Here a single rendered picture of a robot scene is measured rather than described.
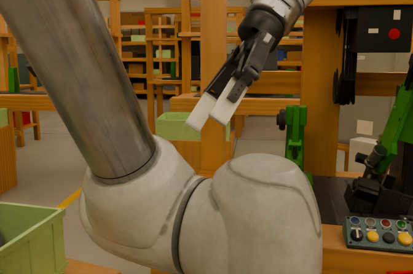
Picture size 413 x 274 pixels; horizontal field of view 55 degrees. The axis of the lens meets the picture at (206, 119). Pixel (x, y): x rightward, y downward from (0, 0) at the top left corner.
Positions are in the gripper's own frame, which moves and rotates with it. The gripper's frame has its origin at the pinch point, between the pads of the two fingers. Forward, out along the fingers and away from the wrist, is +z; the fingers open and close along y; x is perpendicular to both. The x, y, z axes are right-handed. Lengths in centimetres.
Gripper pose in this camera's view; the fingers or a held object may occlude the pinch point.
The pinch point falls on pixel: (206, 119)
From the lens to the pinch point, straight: 63.9
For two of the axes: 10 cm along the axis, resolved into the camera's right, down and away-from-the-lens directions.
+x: 8.1, 5.6, 2.0
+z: -5.1, 8.2, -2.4
